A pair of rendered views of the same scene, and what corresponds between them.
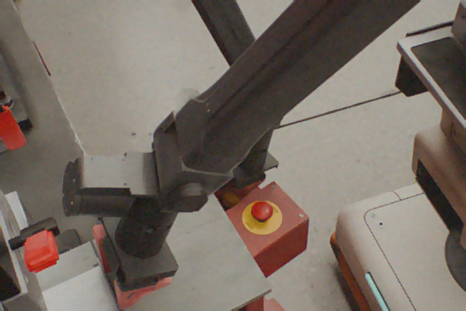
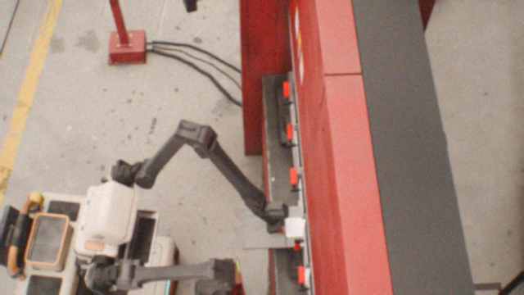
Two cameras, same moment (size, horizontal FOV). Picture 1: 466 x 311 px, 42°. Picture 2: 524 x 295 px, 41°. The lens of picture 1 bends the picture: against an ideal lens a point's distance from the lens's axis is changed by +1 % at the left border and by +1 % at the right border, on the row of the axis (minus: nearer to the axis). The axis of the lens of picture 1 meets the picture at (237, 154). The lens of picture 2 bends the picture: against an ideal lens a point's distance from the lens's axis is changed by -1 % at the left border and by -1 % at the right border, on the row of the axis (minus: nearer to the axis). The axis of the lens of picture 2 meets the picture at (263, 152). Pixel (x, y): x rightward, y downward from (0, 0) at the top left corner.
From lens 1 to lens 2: 257 cm
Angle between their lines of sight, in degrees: 65
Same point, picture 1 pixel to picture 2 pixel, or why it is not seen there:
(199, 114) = (252, 189)
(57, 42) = not seen: outside the picture
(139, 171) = (268, 206)
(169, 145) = (259, 199)
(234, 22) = not seen: hidden behind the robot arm
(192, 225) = (254, 238)
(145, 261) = not seen: hidden behind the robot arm
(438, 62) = (143, 252)
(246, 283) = (247, 213)
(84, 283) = (291, 233)
